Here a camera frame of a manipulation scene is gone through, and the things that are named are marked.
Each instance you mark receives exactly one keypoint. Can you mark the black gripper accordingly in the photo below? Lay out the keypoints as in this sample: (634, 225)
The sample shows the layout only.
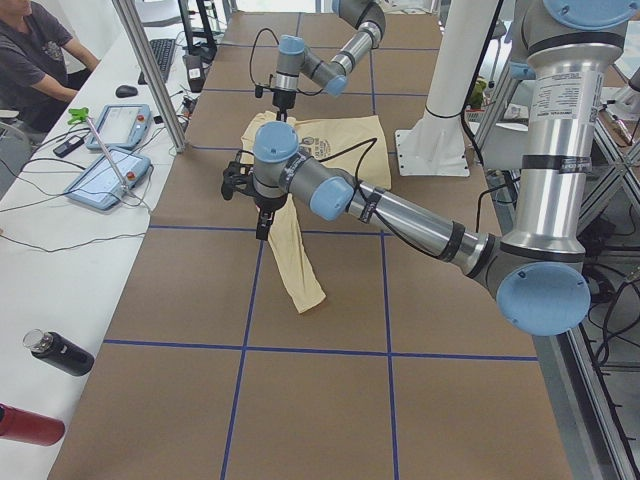
(283, 97)
(270, 203)

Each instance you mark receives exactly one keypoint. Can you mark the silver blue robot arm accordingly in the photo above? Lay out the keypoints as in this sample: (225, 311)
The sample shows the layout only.
(295, 58)
(534, 271)

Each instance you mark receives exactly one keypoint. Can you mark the black monitor stand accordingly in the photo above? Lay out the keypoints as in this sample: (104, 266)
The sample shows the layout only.
(197, 28)

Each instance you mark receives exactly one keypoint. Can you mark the black keyboard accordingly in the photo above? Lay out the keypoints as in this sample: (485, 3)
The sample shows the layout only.
(163, 52)

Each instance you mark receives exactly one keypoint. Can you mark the black computer mouse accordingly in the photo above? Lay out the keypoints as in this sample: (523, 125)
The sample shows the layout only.
(126, 91)

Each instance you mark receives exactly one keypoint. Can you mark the far blue teach pendant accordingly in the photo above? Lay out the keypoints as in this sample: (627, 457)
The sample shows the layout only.
(123, 125)

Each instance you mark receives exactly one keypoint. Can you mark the blue teach pendant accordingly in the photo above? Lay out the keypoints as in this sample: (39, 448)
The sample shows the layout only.
(100, 188)
(123, 125)

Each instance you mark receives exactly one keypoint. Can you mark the near blue teach pendant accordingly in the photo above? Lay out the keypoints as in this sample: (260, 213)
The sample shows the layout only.
(100, 188)

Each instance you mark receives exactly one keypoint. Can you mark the green clip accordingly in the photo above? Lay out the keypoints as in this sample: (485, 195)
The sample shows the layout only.
(78, 116)

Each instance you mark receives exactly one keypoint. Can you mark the small black phone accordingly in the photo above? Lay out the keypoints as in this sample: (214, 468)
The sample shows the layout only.
(68, 146)

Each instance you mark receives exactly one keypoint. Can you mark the seated person in dark shirt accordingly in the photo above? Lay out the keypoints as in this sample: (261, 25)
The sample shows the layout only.
(43, 66)

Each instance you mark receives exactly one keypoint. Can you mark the black water bottle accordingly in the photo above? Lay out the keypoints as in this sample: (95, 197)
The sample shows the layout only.
(59, 352)

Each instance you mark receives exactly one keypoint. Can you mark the red water bottle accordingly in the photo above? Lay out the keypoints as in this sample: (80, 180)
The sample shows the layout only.
(30, 427)

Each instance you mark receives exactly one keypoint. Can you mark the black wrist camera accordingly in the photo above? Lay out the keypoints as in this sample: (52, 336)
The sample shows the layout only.
(237, 178)

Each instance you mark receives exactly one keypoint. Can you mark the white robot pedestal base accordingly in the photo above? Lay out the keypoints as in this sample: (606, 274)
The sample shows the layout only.
(435, 146)

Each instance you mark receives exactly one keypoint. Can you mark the aluminium frame post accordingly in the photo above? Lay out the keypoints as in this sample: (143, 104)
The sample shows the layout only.
(135, 31)

